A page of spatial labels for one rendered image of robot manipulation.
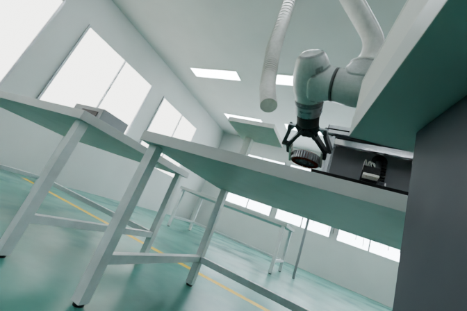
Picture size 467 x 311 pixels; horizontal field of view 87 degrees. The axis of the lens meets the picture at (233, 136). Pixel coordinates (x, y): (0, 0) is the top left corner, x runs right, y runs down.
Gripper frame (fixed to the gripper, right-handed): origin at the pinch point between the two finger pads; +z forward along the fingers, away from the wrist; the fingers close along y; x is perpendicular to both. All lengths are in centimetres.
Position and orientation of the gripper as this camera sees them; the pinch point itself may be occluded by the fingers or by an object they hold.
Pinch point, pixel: (305, 158)
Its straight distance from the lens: 99.4
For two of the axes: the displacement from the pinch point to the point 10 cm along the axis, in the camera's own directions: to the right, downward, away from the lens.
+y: 8.7, 1.9, -4.5
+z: 1.3, 8.0, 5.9
